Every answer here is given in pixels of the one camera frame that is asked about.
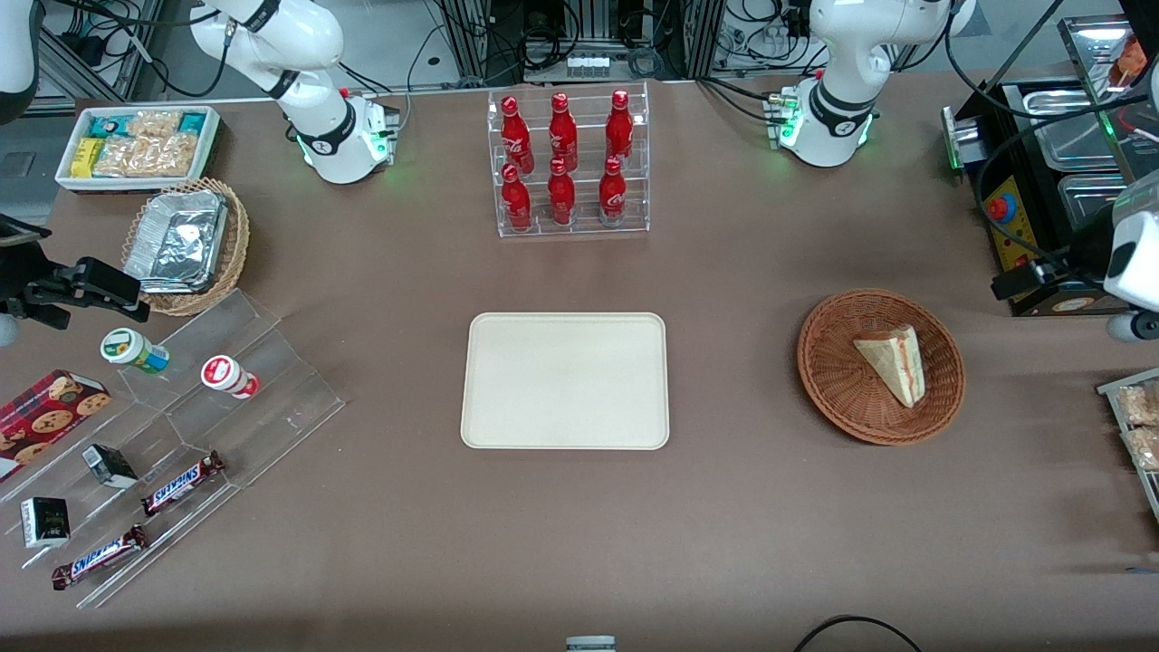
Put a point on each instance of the red label yogurt cup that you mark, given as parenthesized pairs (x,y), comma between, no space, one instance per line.
(226,374)

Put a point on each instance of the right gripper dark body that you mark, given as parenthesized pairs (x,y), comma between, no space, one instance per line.
(20,279)

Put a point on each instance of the light tan wicker basket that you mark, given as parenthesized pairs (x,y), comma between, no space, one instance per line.
(235,244)

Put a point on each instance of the triangle sandwich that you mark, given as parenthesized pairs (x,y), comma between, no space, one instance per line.
(896,362)

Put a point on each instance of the red emergency stop button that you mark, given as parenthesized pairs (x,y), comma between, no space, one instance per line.
(999,208)

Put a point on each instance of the steel tray with snacks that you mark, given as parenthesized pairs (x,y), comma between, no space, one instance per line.
(1109,389)

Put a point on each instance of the steel warmer pan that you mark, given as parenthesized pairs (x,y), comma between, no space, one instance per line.
(1077,127)
(1091,197)

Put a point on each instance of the yellow snack pack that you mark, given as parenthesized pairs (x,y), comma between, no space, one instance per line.
(86,157)

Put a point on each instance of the small black chocolate box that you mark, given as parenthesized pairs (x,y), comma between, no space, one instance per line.
(109,465)
(45,522)

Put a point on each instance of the cream plastic tray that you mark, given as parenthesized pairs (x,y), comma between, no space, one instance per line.
(566,380)

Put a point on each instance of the red cola bottle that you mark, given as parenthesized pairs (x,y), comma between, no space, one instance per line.
(561,197)
(516,201)
(613,194)
(619,129)
(514,136)
(563,134)

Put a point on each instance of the clear acrylic stepped stand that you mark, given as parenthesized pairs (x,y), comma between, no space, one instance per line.
(272,398)

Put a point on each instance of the small grey device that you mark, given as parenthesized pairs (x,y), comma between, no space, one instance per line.
(590,645)

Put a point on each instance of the black food warmer machine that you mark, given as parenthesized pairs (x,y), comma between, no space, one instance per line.
(1041,195)

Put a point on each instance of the brown round wicker basket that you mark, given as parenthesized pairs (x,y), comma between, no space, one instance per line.
(838,380)

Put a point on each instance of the clear rice cracker bag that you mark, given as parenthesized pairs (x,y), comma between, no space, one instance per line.
(156,124)
(127,157)
(177,155)

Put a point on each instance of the snickers chocolate bar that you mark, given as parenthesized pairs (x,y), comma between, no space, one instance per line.
(100,557)
(181,483)

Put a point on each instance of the clear fried snack bag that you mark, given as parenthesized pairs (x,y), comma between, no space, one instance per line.
(1146,448)
(1139,404)

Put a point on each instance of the white rectangular snack bin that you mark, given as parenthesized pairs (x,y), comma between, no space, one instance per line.
(213,136)

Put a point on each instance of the teal snack pack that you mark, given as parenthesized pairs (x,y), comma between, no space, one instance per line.
(107,126)
(193,122)

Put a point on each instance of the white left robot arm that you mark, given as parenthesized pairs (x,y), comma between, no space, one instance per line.
(851,54)

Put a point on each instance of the aluminium foil tray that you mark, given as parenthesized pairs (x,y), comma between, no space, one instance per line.
(177,240)

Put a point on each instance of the aluminium frame post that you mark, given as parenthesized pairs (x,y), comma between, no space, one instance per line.
(473,36)
(704,36)

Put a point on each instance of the clear acrylic bottle rack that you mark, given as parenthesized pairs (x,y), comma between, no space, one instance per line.
(584,226)

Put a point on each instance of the red cookie box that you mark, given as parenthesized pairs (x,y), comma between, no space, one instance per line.
(45,421)

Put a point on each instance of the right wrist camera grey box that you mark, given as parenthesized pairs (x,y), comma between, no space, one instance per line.
(5,330)

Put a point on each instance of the green label yogurt cup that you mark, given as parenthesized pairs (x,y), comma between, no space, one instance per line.
(131,349)

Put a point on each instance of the white power strip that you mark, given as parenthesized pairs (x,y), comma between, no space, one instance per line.
(588,66)

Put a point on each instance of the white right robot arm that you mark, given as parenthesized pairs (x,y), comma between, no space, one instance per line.
(308,45)

